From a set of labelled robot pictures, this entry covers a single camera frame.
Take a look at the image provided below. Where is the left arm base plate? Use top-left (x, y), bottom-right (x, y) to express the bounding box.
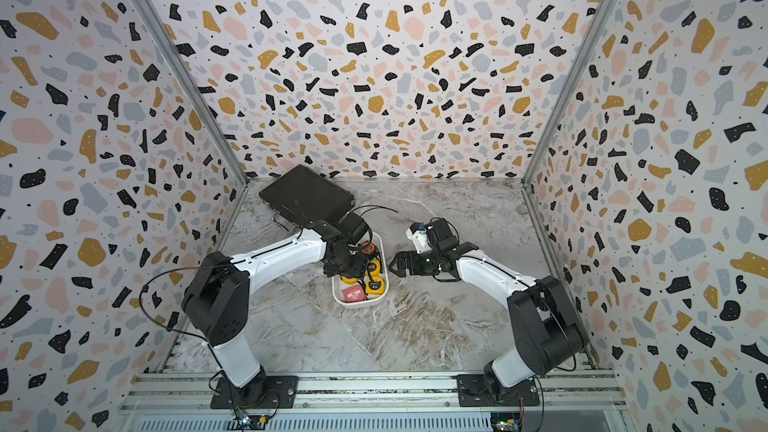
top-left (210, 374), bottom-right (299, 410)

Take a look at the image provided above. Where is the pink tape measure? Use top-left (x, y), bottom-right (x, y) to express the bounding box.
top-left (342, 284), bottom-right (366, 304)

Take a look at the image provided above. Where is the aluminium left corner post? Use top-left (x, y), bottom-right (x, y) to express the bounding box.
top-left (130, 0), bottom-right (249, 187)

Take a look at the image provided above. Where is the white storage box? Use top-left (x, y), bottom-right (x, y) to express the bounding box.
top-left (332, 232), bottom-right (390, 309)

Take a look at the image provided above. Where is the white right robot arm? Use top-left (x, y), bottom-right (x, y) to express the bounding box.
top-left (390, 218), bottom-right (587, 394)

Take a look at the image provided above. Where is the aluminium front rail frame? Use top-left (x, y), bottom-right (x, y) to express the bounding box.
top-left (116, 370), bottom-right (635, 431)

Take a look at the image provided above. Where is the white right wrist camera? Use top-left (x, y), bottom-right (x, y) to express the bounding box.
top-left (406, 222), bottom-right (431, 254)

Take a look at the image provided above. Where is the aluminium right corner post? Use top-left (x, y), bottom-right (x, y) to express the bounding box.
top-left (522, 0), bottom-right (617, 189)

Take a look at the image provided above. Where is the aluminium corner post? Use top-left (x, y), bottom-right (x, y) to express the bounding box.
top-left (522, 0), bottom-right (617, 189)
top-left (130, 0), bottom-right (249, 187)

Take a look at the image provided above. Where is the yellow 3m tape measure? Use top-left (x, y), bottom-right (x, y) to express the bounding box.
top-left (365, 278), bottom-right (386, 296)
top-left (366, 258), bottom-right (381, 277)

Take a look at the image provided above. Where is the black flat case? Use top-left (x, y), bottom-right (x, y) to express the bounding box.
top-left (259, 165), bottom-right (355, 227)

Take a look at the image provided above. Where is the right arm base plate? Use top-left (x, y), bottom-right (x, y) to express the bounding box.
top-left (456, 374), bottom-right (541, 407)

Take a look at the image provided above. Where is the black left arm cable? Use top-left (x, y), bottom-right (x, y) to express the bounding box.
top-left (138, 263), bottom-right (211, 343)

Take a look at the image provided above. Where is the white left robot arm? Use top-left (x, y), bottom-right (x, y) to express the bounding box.
top-left (182, 221), bottom-right (383, 391)

